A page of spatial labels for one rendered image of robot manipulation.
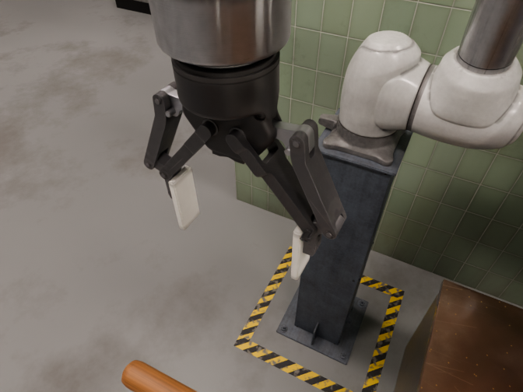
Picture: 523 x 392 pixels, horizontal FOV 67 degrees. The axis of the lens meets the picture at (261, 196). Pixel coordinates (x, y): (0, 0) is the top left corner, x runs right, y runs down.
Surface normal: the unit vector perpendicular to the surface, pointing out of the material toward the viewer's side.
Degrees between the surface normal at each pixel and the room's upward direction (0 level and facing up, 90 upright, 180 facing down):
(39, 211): 0
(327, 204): 62
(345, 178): 90
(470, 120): 96
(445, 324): 0
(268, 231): 0
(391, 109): 92
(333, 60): 90
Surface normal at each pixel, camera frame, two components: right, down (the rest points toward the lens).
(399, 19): -0.46, 0.63
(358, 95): -0.75, 0.45
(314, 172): 0.77, -0.03
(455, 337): 0.00, -0.70
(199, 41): -0.21, 0.69
